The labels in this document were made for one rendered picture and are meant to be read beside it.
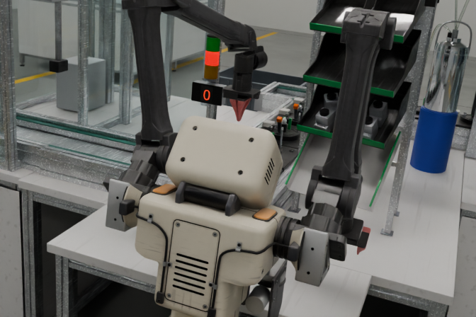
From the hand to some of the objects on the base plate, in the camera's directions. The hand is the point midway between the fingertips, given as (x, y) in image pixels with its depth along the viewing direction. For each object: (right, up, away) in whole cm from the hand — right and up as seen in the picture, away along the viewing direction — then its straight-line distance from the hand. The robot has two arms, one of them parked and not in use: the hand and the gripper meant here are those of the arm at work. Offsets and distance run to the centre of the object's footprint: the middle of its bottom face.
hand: (239, 118), depth 179 cm
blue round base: (+84, -19, +83) cm, 120 cm away
